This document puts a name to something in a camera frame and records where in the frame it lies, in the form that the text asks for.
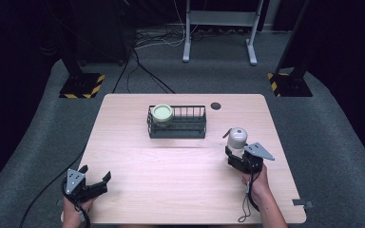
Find black floor cables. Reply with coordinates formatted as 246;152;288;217
111;29;203;95

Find black equipment case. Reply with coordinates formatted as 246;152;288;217
70;0;138;66

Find green lidded jar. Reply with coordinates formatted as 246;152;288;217
151;104;175;128

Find clear spray bottle grey cap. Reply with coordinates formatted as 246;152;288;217
221;126;249;160

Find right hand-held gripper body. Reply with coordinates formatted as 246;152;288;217
227;142;276;175

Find person's right hand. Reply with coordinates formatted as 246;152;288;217
240;163;271;205

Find grey tape strip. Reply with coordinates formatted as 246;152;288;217
292;199;316;210

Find hand-held gripper cable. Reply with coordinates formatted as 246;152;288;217
18;148;91;228
238;169;263;223

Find right hand-held gripper cable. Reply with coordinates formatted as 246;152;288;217
238;169;263;223

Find white metal desk frame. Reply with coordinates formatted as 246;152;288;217
182;0;265;67

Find black stand with striped base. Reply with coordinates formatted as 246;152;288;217
266;0;314;98
53;0;106;100

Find black wire basket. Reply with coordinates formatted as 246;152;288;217
146;104;208;140

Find left hand-held gripper cable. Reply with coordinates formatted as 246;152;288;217
18;148;91;228

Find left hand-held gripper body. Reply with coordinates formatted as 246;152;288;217
61;168;109;204

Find white floor cables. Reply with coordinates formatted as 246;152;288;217
135;0;207;50

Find person's left hand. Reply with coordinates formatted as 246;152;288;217
62;195;95;228

